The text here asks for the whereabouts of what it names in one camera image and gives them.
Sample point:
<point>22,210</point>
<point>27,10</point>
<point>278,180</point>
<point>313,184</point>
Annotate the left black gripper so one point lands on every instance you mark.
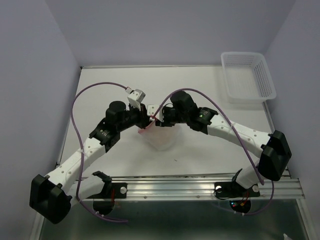
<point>144,120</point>

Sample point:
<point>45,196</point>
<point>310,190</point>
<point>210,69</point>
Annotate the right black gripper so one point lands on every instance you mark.
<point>165,123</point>

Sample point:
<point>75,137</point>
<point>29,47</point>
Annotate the white mesh laundry bag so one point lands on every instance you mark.
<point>161,138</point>

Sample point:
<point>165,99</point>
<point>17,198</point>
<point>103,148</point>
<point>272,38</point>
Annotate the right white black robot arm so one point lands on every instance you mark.
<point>268,153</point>

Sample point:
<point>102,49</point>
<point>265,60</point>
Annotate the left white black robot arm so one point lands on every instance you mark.
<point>49,194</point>

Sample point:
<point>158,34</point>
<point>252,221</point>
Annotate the white plastic basket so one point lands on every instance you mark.
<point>247,78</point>

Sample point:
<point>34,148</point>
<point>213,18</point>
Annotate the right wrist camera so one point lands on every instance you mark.
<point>153,110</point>

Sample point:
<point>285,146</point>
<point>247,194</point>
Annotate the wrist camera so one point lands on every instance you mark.
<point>153,110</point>
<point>135,97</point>

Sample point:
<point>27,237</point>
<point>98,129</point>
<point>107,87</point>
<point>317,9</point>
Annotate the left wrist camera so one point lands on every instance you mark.
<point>135,97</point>

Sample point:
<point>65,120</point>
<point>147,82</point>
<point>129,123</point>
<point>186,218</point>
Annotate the aluminium frame rail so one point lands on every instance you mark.
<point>185,188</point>

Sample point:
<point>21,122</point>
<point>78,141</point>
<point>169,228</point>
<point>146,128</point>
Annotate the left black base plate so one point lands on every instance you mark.
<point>111,191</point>

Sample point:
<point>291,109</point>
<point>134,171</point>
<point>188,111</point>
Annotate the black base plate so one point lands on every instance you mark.
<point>111,191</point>
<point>222,190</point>

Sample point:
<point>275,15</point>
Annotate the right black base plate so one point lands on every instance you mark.
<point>222,190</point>

